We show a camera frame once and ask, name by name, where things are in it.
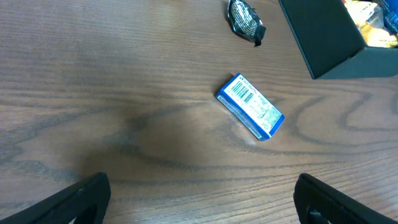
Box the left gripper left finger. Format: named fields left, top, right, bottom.
left=1, top=172, right=111, bottom=224

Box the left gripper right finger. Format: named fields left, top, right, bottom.
left=293, top=173, right=397, bottom=224

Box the yellow Hacks candy bag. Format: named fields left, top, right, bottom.
left=342, top=0, right=397, bottom=48

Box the blue Oreo cookie pack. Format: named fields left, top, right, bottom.
left=376, top=0, right=397, bottom=34

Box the blue small carton box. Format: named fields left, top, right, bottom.
left=216, top=73, right=285, bottom=141

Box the black open box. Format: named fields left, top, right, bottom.
left=279, top=0, right=397, bottom=80

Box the black crumpled candy wrapper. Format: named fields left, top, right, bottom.
left=227, top=0, right=266, bottom=47

